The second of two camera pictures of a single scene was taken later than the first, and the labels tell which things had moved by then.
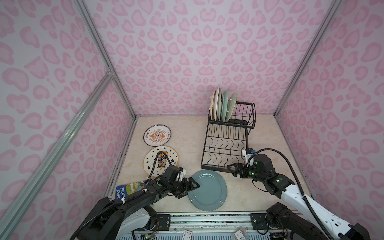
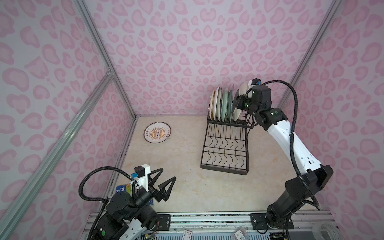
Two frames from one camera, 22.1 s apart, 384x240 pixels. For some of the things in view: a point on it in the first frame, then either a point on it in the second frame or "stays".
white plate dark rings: x=217 y=104 stays
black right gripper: x=237 y=165 -> x=240 y=100
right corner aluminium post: x=335 y=6 stays
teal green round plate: x=212 y=192 -> x=233 y=103
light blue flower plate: x=224 y=105 stays
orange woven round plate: x=213 y=105 stays
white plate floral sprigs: x=219 y=103 stays
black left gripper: x=186 y=187 -> x=158 y=195
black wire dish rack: x=225 y=141 stays
